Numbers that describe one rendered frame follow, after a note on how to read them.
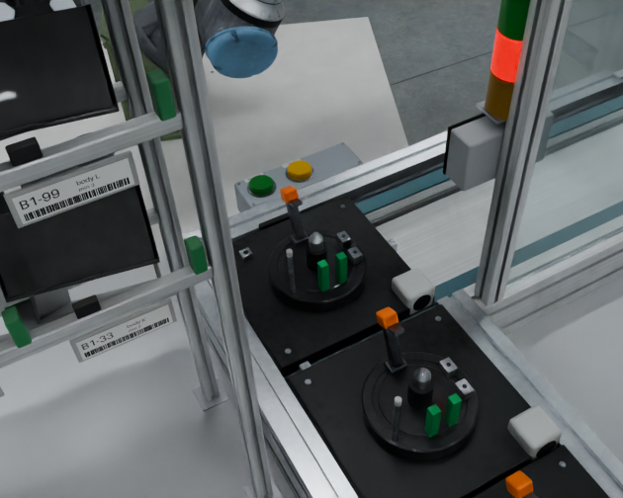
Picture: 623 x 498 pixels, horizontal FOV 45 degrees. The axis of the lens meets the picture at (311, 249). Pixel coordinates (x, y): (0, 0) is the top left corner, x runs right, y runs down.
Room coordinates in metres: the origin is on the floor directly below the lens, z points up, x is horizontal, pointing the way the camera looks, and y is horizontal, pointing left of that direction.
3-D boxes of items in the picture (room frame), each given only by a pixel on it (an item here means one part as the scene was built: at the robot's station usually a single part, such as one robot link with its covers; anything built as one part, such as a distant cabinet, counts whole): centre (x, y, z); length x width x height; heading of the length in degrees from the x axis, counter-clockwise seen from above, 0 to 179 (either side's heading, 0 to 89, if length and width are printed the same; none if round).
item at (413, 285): (0.67, -0.14, 0.97); 0.05 x 0.05 x 0.04; 27
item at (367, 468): (0.49, -0.12, 1.01); 0.24 x 0.24 x 0.13; 27
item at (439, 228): (0.83, -0.29, 0.91); 0.84 x 0.28 x 0.10; 117
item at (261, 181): (0.92, 0.08, 0.96); 0.04 x 0.04 x 0.02
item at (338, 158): (0.95, 0.01, 0.93); 0.21 x 0.07 x 0.06; 117
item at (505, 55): (0.70, -0.23, 1.33); 0.05 x 0.05 x 0.05
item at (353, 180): (0.98, -0.19, 0.91); 0.89 x 0.06 x 0.11; 117
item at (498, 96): (0.70, -0.23, 1.28); 0.05 x 0.05 x 0.05
